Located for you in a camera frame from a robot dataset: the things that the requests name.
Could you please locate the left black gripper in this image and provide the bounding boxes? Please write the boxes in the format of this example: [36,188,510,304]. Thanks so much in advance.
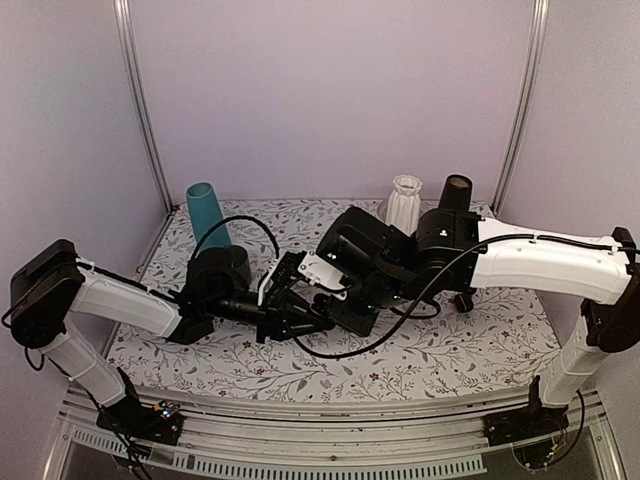
[206,289,327,345]

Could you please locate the black glossy charging case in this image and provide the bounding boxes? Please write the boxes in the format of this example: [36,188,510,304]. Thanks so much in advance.
[311,294,335,318]

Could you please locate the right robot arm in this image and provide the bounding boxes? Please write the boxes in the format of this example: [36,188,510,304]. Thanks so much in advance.
[306,207,639,436]

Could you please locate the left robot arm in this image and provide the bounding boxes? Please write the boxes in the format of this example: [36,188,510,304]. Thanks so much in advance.
[1,239,334,434]

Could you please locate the black open earbud case right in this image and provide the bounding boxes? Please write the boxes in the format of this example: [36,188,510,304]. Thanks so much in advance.
[453,293,474,313]

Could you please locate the dark grey mug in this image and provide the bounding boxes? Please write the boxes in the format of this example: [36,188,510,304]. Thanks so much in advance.
[230,245,252,285]

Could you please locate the white round plate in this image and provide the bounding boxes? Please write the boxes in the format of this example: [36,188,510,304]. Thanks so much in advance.
[377,200,388,222]

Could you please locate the white ribbed vase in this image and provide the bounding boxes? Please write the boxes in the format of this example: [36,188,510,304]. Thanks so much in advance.
[385,175,422,236]

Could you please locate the teal tapered vase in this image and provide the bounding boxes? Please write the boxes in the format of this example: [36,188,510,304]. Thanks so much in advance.
[186,182,232,251]

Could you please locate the floral patterned table mat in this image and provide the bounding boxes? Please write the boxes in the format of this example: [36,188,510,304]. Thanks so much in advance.
[103,198,564,404]

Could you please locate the black tapered vase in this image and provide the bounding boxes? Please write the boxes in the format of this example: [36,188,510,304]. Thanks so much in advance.
[438,174,473,211]

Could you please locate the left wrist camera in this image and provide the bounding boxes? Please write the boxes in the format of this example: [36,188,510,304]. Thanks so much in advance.
[257,252,305,306]

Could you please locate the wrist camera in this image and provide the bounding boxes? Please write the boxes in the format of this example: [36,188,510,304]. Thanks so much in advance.
[257,252,305,306]
[298,251,347,301]

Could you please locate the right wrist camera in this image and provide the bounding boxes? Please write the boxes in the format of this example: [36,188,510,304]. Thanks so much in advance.
[298,251,347,301]

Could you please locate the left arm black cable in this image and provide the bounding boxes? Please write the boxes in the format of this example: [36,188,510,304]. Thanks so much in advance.
[192,215,280,274]

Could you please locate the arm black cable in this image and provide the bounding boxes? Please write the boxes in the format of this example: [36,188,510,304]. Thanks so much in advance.
[192,215,280,274]
[292,242,489,359]

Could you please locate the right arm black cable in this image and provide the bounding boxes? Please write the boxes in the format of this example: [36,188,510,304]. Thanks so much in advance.
[292,242,489,359]

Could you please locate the aluminium front rail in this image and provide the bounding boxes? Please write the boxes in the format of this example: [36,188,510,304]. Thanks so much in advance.
[44,387,627,479]

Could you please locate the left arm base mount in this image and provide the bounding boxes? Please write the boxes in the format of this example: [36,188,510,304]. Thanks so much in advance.
[96,368,185,446]

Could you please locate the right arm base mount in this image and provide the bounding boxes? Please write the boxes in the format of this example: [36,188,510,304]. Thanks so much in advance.
[482,375,569,446]

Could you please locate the left aluminium frame post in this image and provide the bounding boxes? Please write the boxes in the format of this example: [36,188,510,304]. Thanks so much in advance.
[113,0,173,213]

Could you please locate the aluminium frame post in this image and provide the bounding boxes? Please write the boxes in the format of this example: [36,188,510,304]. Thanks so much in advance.
[490,0,550,217]
[113,0,173,213]

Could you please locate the right aluminium frame post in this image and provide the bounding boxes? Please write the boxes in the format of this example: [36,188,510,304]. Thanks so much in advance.
[490,0,550,217]

